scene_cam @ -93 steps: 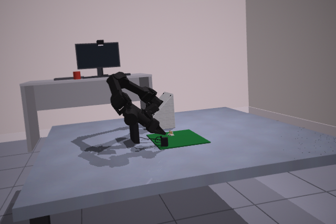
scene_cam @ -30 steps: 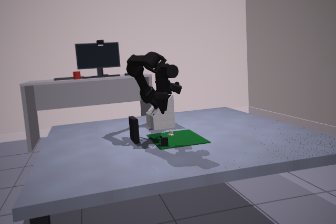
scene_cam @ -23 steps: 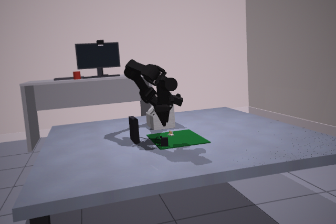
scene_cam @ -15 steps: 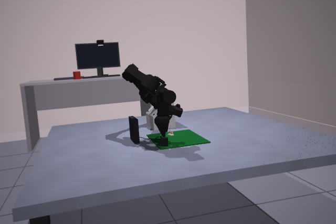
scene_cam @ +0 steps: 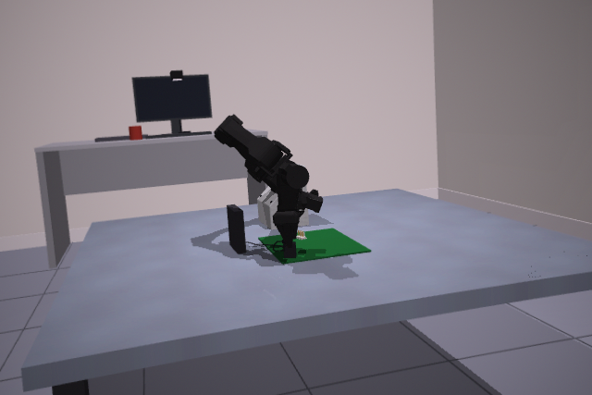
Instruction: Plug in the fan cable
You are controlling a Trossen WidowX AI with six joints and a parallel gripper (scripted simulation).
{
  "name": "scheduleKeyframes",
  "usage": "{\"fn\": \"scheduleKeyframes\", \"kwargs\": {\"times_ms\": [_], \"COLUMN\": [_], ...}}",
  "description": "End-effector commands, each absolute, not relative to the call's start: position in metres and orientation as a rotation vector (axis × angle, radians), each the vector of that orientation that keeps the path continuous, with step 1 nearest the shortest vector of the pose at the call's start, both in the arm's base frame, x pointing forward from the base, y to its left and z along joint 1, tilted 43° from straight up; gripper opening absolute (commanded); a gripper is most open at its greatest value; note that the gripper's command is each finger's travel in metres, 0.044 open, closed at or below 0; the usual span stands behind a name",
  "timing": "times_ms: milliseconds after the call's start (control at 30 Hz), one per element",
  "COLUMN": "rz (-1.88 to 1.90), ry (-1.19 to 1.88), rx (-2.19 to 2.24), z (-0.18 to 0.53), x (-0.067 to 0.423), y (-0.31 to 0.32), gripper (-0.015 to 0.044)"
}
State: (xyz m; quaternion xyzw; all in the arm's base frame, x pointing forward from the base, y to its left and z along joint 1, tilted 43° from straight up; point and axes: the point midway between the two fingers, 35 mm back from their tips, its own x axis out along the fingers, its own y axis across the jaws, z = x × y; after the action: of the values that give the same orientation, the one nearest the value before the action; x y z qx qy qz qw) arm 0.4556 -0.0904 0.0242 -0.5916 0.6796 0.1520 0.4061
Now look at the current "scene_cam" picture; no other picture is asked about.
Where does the green circuit board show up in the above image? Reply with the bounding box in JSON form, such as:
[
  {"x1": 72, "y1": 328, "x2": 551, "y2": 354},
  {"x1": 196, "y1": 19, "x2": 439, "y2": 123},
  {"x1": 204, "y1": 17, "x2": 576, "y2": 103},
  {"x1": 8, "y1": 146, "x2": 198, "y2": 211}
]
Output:
[{"x1": 258, "y1": 228, "x2": 371, "y2": 264}]

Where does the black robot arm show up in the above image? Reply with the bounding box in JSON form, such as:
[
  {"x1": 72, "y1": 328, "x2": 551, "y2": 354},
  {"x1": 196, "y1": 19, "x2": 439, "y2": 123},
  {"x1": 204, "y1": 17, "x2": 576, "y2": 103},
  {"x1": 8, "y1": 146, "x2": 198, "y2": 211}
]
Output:
[{"x1": 214, "y1": 115, "x2": 323, "y2": 213}]

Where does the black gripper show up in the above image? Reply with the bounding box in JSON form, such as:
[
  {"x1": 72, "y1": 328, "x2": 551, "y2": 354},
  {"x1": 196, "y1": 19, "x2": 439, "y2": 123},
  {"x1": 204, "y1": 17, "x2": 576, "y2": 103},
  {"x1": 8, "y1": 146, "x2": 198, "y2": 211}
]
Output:
[{"x1": 273, "y1": 185, "x2": 305, "y2": 248}]

